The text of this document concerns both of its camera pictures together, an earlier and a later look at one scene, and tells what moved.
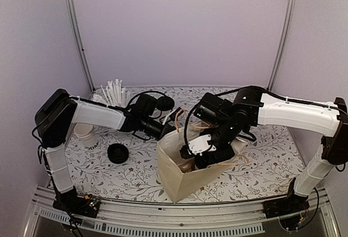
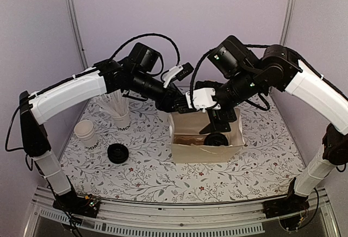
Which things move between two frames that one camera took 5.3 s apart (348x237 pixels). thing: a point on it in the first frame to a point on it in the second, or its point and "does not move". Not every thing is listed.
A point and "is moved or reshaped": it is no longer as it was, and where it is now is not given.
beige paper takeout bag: [180, 175] is moved or reshaped
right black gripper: [215, 158] to [216, 124]
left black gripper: [167, 129] to [167, 103]
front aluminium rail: [130, 219] does not move
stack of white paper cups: [87, 133] does not move
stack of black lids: [117, 153] does not move
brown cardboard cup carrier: [188, 166] to [189, 139]
